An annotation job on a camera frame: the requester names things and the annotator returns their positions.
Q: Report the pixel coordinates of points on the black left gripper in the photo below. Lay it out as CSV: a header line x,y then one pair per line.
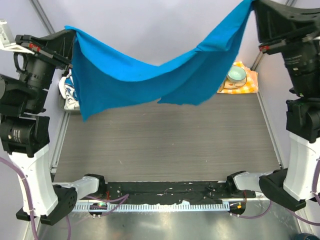
x,y
58,46

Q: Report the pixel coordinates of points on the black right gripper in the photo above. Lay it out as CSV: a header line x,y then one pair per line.
x,y
275,20

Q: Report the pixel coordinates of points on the white flower print t shirt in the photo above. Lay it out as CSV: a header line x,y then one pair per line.
x,y
68,93

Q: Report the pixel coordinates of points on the dark grey plastic basket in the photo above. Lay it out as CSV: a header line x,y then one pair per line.
x,y
61,104

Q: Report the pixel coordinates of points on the light blue ceramic bowl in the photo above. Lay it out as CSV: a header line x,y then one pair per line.
x,y
236,74

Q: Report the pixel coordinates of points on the orange checkered cloth napkin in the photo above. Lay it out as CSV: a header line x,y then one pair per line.
x,y
251,86

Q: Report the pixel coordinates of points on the blue t shirt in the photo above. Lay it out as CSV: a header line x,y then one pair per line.
x,y
105,78

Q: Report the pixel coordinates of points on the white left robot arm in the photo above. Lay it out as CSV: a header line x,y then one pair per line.
x,y
24,131

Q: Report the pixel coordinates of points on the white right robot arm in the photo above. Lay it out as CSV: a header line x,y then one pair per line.
x,y
291,187

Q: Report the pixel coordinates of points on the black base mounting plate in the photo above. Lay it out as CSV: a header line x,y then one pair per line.
x,y
172,192

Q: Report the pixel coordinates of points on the dark blue round object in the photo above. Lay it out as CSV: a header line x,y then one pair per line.
x,y
306,236

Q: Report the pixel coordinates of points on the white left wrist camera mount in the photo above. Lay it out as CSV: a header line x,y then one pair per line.
x,y
7,40

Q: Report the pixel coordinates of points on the white slotted cable duct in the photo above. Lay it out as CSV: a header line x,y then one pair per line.
x,y
96,207

